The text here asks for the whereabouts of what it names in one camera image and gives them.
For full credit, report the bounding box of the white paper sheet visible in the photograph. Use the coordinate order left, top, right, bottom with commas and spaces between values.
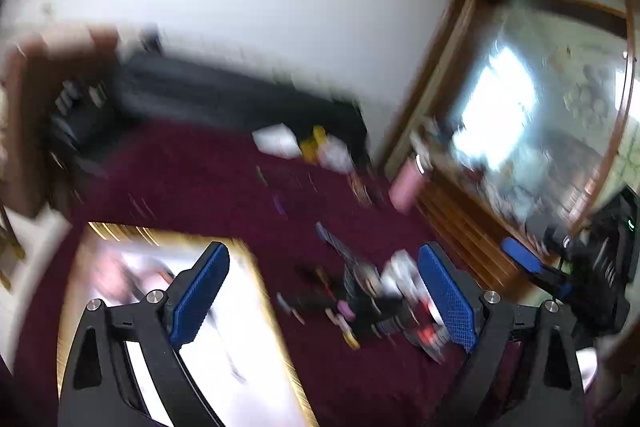
252, 124, 303, 159

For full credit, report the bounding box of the black leather sofa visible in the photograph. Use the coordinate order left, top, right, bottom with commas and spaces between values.
49, 52, 369, 166

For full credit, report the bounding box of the white gold-rimmed tray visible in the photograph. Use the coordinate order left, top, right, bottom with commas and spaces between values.
58, 222, 316, 426

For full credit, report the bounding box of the maroon velvet cloth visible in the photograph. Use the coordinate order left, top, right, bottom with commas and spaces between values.
14, 122, 463, 426

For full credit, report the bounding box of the pink tumbler cup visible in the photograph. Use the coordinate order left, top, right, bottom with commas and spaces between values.
388, 154, 432, 215

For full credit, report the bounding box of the yellow object on sofa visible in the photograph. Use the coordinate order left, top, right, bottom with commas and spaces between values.
299, 126, 328, 165

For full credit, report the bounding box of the brown pink armchair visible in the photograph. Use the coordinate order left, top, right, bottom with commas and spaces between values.
1, 25, 119, 218

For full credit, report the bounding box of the wooden mirror dresser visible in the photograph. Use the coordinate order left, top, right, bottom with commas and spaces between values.
381, 0, 639, 303

